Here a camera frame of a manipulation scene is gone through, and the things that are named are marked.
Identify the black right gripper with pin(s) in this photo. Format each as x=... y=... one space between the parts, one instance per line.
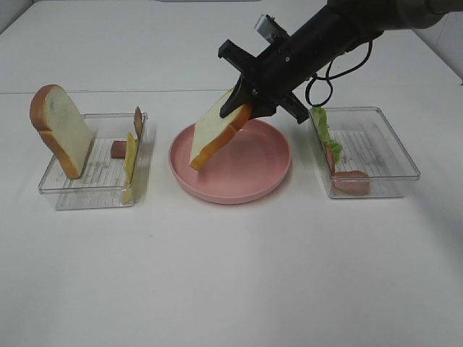
x=266 y=82

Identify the bread slice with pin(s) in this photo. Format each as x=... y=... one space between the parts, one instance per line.
x=62 y=128
x=211 y=132

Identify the green lettuce leaf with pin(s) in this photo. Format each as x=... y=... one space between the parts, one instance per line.
x=320 y=119

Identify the yellow cheese slice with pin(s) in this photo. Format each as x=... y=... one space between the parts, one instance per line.
x=129 y=164

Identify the bacon strip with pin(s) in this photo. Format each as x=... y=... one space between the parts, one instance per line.
x=349 y=182
x=119 y=147

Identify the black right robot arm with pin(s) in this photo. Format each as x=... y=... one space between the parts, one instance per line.
x=341 y=26

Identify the pink round plate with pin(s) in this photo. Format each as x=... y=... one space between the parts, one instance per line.
x=249 y=167

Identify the right clear plastic tray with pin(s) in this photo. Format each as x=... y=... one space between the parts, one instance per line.
x=371 y=145

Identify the clear plastic tray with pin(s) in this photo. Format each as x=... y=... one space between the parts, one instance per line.
x=103 y=180
x=371 y=145

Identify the left clear plastic tray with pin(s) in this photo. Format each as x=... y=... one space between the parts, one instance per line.
x=103 y=180

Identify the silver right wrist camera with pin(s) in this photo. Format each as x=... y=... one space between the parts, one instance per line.
x=269 y=29

